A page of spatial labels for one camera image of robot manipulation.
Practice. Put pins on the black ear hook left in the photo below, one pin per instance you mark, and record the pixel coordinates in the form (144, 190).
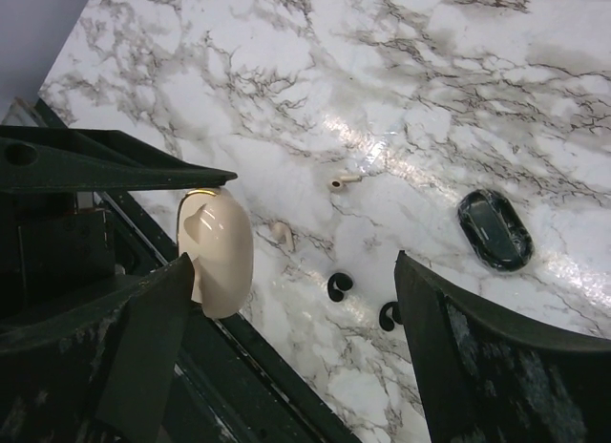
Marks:
(337, 285)

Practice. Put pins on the beige earbud charging case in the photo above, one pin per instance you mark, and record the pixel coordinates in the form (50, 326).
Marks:
(215, 232)

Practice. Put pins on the black ear hook right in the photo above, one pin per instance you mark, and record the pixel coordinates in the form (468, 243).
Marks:
(389, 316)

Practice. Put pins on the black earbud charging case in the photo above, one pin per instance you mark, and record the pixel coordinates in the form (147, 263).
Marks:
(495, 231)

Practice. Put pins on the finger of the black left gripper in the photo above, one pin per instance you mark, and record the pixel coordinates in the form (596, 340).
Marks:
(57, 160)

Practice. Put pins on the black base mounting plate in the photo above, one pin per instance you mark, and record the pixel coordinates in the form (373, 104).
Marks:
(229, 384)

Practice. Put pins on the beige wireless earbud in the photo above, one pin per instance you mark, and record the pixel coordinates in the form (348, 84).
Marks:
(340, 182)
(281, 233)

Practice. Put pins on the black ear hook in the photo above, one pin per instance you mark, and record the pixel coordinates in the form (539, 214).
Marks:
(337, 285)
(389, 316)

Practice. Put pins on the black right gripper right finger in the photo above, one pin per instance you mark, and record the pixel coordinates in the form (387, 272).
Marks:
(488, 374)

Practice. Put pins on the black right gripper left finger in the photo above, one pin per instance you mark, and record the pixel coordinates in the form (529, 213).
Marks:
(95, 365)

